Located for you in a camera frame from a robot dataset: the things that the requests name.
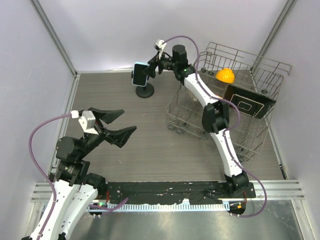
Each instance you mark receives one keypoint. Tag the black square plate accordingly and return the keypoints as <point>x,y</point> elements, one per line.
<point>249,102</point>

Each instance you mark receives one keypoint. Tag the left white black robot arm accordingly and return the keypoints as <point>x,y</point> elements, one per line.
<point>73,188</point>

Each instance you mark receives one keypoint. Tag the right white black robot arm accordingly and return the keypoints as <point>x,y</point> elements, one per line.
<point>215,117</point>

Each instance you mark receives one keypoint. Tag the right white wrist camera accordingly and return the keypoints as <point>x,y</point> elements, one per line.
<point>160,47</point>

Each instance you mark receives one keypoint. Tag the phone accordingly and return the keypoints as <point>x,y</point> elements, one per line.
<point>139,78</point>

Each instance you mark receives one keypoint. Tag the black phone stand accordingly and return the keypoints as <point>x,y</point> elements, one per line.
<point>145,92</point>

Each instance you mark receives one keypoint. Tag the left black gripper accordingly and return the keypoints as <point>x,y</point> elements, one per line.
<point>119,136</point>

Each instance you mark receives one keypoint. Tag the aluminium frame rail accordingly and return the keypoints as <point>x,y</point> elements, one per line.
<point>275,189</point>

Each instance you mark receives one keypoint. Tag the white slotted cable duct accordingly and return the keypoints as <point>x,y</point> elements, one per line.
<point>183,207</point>

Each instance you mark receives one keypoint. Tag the grey wire dish rack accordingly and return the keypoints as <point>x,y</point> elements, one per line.
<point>252,83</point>

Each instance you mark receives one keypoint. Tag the orange bowl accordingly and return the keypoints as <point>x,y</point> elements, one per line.
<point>225,75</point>

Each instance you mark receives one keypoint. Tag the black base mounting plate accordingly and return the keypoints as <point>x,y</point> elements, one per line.
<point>174,192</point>

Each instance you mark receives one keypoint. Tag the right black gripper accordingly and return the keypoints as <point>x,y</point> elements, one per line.
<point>155,61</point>

